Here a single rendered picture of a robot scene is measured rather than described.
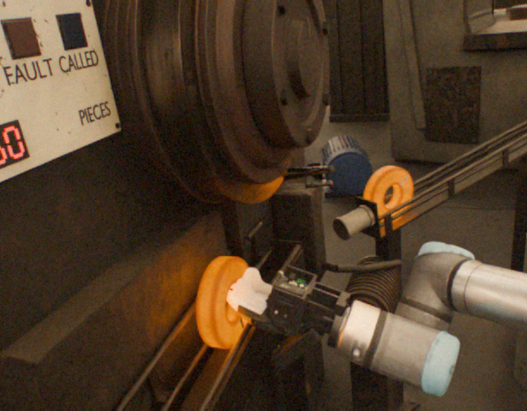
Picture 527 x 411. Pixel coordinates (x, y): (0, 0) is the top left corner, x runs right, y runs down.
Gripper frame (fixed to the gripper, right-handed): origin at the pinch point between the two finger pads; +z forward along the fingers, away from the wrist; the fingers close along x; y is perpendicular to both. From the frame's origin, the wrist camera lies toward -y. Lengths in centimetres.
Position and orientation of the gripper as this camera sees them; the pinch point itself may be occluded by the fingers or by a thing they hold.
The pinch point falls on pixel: (225, 292)
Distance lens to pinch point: 84.0
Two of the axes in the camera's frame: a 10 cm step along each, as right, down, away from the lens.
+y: 1.4, -8.7, -4.7
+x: -3.8, 3.9, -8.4
